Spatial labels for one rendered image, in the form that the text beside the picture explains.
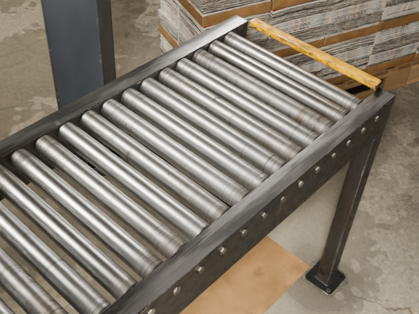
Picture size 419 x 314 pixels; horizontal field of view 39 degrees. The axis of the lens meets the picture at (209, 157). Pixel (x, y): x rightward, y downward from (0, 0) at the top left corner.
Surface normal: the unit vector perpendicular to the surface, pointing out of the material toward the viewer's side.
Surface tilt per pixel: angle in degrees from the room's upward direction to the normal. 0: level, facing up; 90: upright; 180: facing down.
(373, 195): 0
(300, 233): 0
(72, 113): 0
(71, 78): 90
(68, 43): 90
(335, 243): 90
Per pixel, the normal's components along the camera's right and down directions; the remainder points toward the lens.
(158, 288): 0.05, -0.73
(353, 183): -0.68, 0.48
